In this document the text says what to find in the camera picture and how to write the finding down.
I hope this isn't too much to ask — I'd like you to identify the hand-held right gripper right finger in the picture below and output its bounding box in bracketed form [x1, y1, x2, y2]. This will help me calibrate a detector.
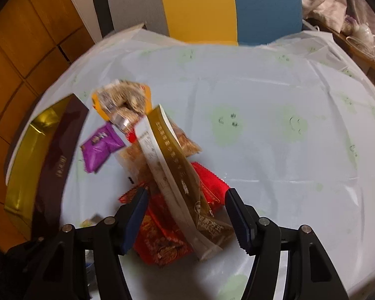
[224, 188, 351, 300]

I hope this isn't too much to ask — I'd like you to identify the tall gold snack packet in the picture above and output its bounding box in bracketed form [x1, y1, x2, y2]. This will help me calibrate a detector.
[136, 104, 235, 261]

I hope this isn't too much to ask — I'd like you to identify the grey yellow blue chair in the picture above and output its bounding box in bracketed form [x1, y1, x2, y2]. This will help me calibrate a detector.
[90, 0, 302, 46]

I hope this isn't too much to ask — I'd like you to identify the wooden side table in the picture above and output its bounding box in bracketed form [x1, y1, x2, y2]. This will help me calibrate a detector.
[328, 25, 375, 82]

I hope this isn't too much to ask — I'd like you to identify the orange-edged peanut snack packet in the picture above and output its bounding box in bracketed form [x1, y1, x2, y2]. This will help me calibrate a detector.
[92, 79, 152, 132]

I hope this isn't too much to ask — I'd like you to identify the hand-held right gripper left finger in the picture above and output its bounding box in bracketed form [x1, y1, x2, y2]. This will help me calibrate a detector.
[6, 187, 149, 300]

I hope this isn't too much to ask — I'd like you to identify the pale printed plastic tablecloth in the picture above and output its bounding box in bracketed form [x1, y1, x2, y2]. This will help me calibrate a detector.
[6, 26, 375, 300]

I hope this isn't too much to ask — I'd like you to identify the clear red-ended peanut bar packet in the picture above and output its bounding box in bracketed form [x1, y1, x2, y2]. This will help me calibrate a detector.
[117, 122, 202, 191]

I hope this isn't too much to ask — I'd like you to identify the purple snack packet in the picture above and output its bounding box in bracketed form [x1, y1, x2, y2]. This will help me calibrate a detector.
[80, 123, 126, 174]

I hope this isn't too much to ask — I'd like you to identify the brown box with gold lining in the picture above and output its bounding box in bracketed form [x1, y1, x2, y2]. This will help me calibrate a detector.
[4, 94, 90, 241]

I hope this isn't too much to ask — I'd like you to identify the light crumpled cloth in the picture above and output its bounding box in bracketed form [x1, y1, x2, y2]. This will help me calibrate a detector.
[298, 0, 357, 29]

